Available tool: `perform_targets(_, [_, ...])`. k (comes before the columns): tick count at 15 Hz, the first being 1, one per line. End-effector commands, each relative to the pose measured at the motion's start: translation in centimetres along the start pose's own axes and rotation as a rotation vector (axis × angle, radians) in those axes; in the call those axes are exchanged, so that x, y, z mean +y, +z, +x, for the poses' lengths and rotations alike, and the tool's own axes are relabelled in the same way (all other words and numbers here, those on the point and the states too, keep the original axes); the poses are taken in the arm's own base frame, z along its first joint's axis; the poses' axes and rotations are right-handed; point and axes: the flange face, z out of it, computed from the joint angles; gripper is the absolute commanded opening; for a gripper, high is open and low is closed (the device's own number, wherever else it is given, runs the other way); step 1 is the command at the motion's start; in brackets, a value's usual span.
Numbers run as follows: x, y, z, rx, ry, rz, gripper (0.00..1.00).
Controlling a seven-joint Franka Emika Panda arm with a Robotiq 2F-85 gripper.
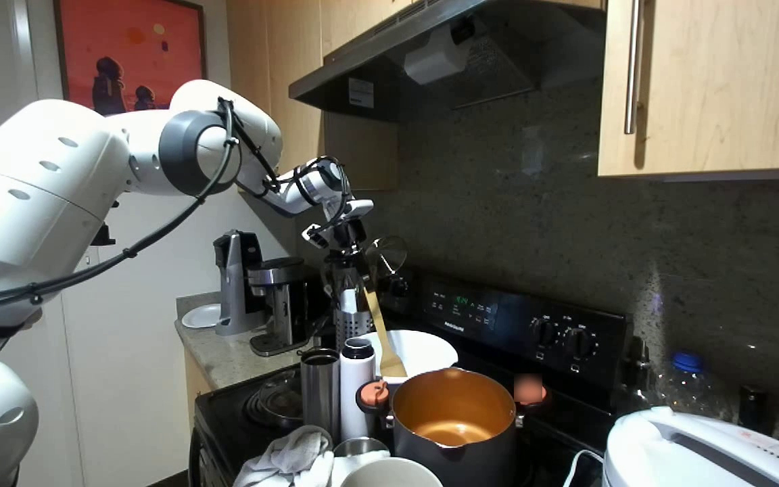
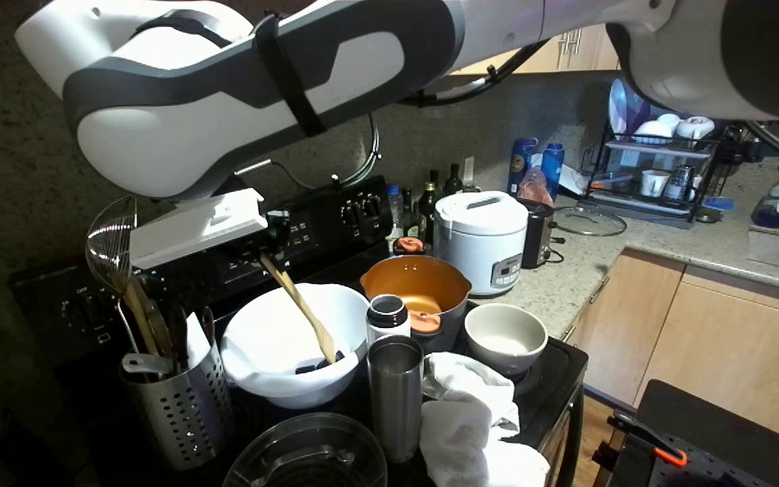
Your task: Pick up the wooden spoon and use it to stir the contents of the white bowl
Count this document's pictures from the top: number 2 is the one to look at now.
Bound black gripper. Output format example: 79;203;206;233
259;206;297;250

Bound wooden spoon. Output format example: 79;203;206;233
256;254;344;365

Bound large white bowl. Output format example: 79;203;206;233
220;281;373;411

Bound black pieces in bowl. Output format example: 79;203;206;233
293;350;348;376

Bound clear glass bowl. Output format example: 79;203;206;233
223;411;390;487

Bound small white ceramic bowl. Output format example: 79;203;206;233
459;300;553;377

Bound black electric stove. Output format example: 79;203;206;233
9;173;589;487

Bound clear water bottle blue cap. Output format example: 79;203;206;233
384;183;408;244

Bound white spatula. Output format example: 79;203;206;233
181;308;215;368

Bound dark glass bottle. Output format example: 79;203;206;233
415;170;443;245
440;160;467;198

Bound white rice cooker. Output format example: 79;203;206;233
430;185;531;298

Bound stainless steel tumbler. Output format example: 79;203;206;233
369;334;425;465

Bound perforated steel utensil holder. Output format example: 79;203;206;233
118;345;236;472

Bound blue canister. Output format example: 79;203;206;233
507;135;542;198

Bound white cloth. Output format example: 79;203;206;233
417;348;553;487

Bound glass pot lid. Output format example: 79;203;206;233
549;203;632;241

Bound upper wooden cabinet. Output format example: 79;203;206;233
446;24;624;80

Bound wooden cabinet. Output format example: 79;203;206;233
446;24;624;80
567;245;779;455

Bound bluish plate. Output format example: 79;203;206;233
605;76;632;137

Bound black dish rack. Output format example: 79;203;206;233
588;89;722;225

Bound white dish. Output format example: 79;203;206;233
632;111;685;146
673;112;716;146

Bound lower wooden cabinet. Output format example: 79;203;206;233
567;245;779;455

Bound orange black clamp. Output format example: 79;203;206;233
605;411;692;471

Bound black work table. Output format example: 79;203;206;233
603;376;779;487

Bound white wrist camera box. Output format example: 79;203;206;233
129;185;270;269

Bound copper pot with orange handles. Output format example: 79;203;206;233
357;235;473;353

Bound wooden handled mesh skimmer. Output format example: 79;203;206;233
81;198;175;358

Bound white utensil handle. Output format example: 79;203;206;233
118;350;174;377

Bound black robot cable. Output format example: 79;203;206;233
394;38;553;111

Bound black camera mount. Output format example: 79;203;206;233
715;116;779;173

